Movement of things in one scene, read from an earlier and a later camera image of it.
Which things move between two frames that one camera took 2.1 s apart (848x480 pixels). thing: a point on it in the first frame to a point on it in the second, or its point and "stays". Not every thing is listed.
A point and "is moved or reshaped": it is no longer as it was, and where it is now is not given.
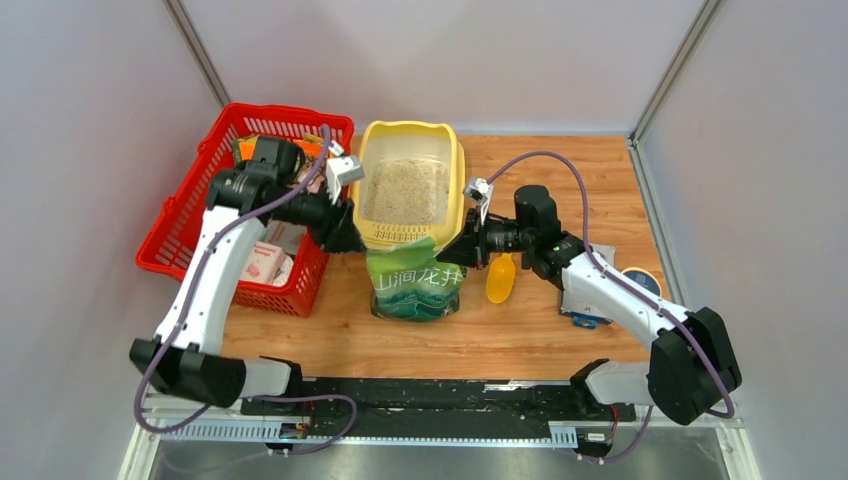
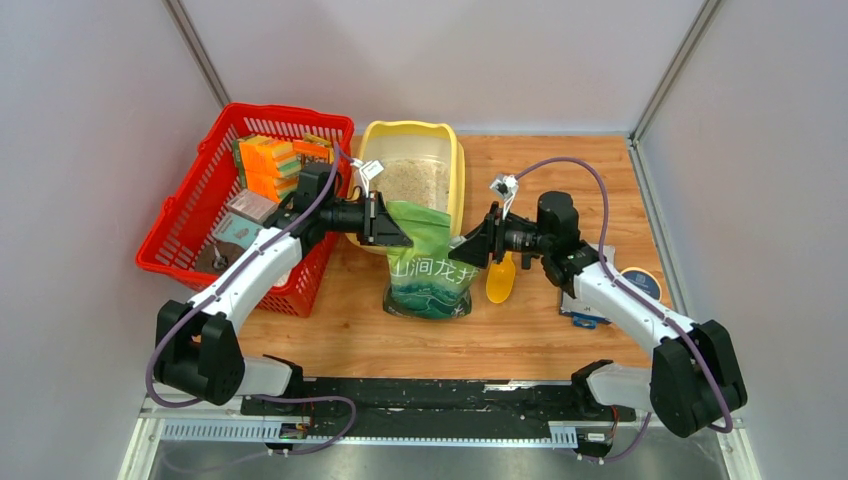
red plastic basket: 172,246 stays
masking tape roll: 645,279 stays
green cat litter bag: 410,283 is moved or reshaped
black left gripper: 336,231 to 379,227
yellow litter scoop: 500,280 stays
